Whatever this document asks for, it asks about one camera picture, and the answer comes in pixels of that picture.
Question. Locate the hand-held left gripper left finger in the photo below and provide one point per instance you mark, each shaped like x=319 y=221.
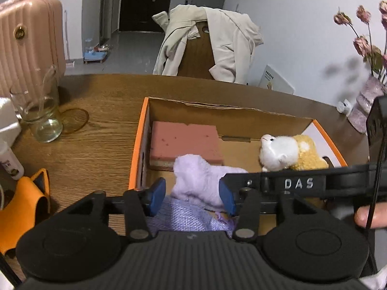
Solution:
x=157 y=198

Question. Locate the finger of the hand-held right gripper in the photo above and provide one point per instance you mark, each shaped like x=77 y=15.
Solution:
x=238 y=180

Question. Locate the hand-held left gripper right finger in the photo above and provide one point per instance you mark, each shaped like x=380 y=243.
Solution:
x=226 y=198

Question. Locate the purple woven sachet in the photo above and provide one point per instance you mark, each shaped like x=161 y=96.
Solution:
x=181 y=218

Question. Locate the purple fluffy cloth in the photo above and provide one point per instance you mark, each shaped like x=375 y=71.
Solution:
x=196 y=178

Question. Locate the white and yellow plush toy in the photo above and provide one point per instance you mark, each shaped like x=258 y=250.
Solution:
x=281 y=152

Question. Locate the orange cardboard box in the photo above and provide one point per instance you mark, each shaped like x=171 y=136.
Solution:
x=242 y=120

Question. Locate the pink sponge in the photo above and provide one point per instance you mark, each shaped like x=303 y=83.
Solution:
x=184 y=140

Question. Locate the person's right hand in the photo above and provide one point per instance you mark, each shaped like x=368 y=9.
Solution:
x=379 y=217

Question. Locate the small white box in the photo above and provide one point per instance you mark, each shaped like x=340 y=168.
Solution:
x=343 y=107

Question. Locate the pink vase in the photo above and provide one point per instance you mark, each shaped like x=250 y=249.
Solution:
x=362 y=105

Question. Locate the white flat box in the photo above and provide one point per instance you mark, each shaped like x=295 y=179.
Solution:
x=276 y=81

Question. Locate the wooden chair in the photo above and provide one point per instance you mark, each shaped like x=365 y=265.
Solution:
x=196 y=57

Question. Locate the glass beaker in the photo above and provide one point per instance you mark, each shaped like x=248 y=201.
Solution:
x=45 y=127

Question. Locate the orange leather piece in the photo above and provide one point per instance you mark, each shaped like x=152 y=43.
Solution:
x=24 y=206

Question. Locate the beige coat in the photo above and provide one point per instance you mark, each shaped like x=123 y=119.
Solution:
x=229 y=45

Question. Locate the dried roses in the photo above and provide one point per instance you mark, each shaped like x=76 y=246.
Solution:
x=361 y=43

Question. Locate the small spray bottle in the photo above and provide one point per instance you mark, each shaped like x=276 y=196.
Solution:
x=10 y=163

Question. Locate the white device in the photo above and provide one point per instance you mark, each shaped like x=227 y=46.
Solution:
x=7 y=120

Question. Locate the dark entrance door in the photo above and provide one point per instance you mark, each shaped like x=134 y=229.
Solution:
x=136 y=6

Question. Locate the pink ribbed suitcase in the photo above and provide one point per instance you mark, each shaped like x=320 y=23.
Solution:
x=30 y=51

